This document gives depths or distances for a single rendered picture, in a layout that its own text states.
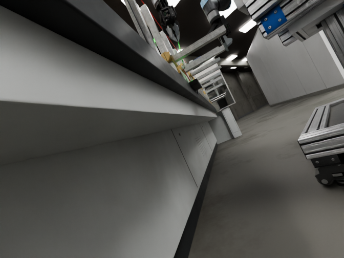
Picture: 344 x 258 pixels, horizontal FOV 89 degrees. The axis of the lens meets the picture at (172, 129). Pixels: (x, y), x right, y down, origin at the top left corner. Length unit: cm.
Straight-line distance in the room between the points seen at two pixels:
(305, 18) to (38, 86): 110
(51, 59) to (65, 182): 26
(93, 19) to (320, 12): 102
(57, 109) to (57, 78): 3
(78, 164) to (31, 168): 10
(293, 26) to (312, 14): 8
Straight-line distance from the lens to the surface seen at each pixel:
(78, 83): 24
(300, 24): 115
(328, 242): 74
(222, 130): 381
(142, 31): 74
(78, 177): 45
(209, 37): 100
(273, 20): 108
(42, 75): 21
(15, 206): 38
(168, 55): 94
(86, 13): 27
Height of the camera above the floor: 44
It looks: 4 degrees up
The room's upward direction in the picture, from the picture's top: 24 degrees counter-clockwise
